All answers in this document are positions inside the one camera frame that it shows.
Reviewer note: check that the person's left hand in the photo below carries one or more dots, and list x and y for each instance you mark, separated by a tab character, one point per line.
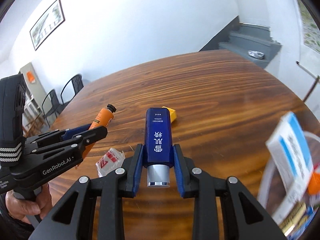
27	207

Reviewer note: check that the grey staircase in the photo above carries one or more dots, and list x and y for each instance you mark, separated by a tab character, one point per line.
247	40

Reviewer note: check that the landscape wall scroll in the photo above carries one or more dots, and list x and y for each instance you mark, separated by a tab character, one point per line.
311	27

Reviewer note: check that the clear plastic container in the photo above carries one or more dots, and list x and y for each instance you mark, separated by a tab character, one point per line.
266	180

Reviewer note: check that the grey cabinet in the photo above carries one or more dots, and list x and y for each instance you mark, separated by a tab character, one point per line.
32	90

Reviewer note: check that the blue and gold sachet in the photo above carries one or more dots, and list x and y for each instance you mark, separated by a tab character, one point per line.
297	217

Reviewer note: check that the clear red printed wrapper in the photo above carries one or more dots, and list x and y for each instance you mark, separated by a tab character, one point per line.
110	162

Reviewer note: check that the orange tube with black cap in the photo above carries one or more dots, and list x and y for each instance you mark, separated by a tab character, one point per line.
103	118

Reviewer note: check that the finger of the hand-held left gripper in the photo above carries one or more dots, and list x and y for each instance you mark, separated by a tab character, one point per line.
75	131
75	140

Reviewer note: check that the blue bottle with silver cap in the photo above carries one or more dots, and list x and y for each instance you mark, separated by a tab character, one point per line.
158	140

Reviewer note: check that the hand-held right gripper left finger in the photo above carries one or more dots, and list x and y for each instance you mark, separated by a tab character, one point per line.
139	170

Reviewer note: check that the black mesh chair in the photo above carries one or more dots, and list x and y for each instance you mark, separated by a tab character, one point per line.
73	85
51	105

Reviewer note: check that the white frame rack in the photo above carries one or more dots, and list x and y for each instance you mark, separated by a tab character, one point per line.
31	112

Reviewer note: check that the small yellow packet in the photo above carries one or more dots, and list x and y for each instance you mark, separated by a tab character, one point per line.
172	115

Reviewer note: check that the framed wall picture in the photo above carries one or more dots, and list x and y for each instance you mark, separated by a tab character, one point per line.
47	23

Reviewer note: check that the wooden stick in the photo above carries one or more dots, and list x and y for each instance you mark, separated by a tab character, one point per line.
311	88

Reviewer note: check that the white and blue box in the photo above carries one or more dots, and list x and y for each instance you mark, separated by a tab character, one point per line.
292	160

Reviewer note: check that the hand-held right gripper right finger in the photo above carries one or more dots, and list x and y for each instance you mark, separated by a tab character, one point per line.
178	170

